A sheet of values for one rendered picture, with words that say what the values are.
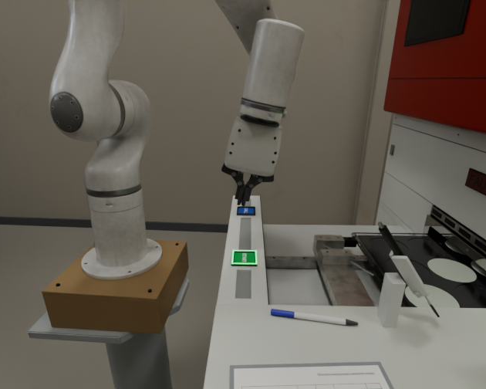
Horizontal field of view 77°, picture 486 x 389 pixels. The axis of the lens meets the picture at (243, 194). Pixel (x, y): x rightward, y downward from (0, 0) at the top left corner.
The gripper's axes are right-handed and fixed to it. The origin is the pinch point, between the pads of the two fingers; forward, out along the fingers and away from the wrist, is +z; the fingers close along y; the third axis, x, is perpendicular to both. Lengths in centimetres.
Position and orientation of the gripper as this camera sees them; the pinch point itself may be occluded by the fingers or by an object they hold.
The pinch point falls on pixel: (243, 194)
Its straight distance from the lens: 62.3
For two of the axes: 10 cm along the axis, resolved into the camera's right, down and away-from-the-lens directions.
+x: -0.2, 3.5, -9.4
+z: -2.1, 9.1, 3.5
